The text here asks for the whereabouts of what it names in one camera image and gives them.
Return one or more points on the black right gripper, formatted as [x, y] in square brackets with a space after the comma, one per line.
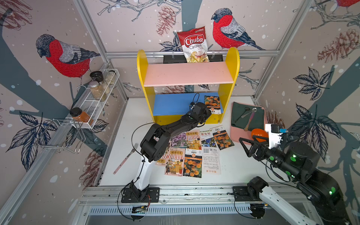
[263, 149]

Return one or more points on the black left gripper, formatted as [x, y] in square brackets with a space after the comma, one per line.
[207, 113]

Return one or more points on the blue flower seed bag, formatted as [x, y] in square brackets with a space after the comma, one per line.
[207, 139]

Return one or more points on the orange marigold seed bag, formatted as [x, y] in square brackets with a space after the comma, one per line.
[222, 138]

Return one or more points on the striped shop seed bag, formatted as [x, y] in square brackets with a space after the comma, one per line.
[193, 140]

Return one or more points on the purple flower seed bag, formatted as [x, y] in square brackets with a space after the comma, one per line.
[179, 141]

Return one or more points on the white text seed bag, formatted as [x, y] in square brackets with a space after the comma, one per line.
[210, 161]

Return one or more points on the dark marigold seed bag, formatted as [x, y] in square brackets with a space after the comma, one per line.
[193, 163]

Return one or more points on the pink shop seed bag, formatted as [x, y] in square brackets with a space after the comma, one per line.
[175, 162]
[163, 160]

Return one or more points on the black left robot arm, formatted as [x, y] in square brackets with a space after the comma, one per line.
[154, 144]

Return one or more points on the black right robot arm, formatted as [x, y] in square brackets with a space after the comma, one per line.
[299, 162]

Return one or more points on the yellow shelf unit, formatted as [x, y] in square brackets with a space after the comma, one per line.
[168, 108]

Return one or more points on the red Chuba chips bag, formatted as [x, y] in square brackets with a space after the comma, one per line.
[194, 45]

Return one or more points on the orange bowl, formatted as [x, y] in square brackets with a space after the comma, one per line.
[259, 132]

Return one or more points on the pink tray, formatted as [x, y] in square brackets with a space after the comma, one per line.
[236, 133]

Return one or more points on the dark green cloth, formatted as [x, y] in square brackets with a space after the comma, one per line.
[257, 122]

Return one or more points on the dark metal spoon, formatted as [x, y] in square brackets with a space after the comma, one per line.
[247, 109]

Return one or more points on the silver fork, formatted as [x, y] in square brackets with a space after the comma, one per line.
[126, 158]

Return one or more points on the pale spice jar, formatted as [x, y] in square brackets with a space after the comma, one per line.
[110, 76]

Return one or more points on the silver lid spice jar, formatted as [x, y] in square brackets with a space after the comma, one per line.
[97, 91]

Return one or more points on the black lid spice jar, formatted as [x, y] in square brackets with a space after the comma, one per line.
[97, 76]

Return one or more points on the orange spice jar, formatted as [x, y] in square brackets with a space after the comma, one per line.
[79, 115]

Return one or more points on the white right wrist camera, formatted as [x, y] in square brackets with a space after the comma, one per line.
[275, 133]

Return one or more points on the pink handled spoon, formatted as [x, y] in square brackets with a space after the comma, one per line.
[254, 110]

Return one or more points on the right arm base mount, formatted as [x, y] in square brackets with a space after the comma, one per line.
[251, 191]

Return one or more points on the black wall holder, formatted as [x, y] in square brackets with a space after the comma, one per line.
[169, 59]

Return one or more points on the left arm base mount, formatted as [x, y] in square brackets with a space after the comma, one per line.
[132, 194]

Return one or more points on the white wire spice rack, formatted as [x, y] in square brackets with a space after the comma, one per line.
[95, 108]

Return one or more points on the metal wire hook rack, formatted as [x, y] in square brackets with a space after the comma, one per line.
[69, 137]

